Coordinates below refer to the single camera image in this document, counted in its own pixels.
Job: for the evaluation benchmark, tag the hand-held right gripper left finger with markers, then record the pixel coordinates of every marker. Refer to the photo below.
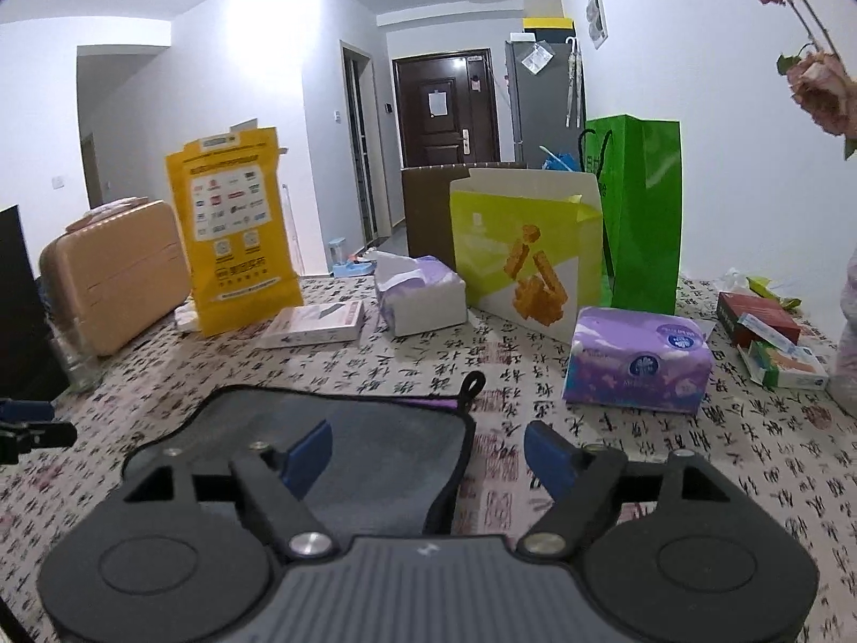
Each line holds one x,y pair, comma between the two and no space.
308,459

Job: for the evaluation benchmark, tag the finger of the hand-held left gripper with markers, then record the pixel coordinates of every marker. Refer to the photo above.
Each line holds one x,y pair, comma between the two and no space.
37,434

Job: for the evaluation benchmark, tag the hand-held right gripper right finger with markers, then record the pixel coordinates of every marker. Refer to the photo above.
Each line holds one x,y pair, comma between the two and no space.
546,459

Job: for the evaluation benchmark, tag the dark grey zip pouch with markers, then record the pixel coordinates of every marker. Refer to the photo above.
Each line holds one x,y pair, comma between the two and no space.
395,442

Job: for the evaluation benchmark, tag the clear glass jar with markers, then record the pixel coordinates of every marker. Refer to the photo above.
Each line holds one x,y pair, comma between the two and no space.
77,365

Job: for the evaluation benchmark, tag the sealed purple tissue pack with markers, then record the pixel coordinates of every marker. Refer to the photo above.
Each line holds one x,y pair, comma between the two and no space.
636,362

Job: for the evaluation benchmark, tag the flat white box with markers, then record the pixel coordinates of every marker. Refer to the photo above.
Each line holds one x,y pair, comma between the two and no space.
311,323

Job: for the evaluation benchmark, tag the black screen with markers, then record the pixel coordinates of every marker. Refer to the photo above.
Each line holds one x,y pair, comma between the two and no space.
20,295

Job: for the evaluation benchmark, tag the beige hard-shell suitcase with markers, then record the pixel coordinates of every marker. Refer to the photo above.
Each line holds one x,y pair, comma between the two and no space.
114,274

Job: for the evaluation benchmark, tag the opened purple tissue pack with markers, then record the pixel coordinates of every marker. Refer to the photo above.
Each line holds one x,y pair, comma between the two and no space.
422,295

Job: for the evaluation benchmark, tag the blue pet water dispenser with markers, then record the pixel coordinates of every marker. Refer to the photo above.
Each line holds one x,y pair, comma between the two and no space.
348,261

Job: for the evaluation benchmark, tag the yellow-green and white paper bag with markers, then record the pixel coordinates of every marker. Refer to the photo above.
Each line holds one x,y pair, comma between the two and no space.
522,248

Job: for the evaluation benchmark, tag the yellow printed paper bag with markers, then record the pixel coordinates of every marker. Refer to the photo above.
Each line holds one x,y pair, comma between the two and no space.
234,228

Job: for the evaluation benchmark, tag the dark red box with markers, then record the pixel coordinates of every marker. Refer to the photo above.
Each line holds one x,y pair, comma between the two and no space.
756,318

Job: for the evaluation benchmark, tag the green-white medicine box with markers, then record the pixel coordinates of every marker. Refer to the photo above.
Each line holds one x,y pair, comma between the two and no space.
787,363

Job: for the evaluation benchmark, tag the green paper shopping bag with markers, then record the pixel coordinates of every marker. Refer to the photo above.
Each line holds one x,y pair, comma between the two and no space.
643,214

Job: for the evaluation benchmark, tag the brown cardboard box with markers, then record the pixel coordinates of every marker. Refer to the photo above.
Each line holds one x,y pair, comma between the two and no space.
428,214

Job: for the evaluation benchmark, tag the green snack packet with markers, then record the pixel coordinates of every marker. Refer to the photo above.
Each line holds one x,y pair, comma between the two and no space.
776,295

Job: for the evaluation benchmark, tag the blue plastic bag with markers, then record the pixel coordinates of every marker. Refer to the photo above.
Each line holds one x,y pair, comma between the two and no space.
561,159

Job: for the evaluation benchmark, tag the glass interior door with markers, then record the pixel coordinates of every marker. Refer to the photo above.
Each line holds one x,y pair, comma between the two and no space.
358,147

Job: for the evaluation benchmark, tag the pale pink bag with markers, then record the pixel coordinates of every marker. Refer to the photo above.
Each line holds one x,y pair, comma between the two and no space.
847,348

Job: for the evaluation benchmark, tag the dark brown entrance door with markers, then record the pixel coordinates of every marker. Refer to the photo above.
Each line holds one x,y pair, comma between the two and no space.
445,134

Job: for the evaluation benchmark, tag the grey refrigerator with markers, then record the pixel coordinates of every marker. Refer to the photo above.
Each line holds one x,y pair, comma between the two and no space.
542,107

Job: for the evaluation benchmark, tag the white paper notice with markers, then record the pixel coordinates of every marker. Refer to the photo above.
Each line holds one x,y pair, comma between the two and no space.
438,102

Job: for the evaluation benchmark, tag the hanging folded umbrella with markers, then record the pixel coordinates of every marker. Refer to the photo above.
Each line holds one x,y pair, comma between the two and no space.
572,80

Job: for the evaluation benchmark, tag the yellow and black box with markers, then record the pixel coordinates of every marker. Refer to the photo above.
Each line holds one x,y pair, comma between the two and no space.
549,27

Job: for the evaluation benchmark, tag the pink artificial flowers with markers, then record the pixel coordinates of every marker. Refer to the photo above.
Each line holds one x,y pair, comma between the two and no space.
817,87

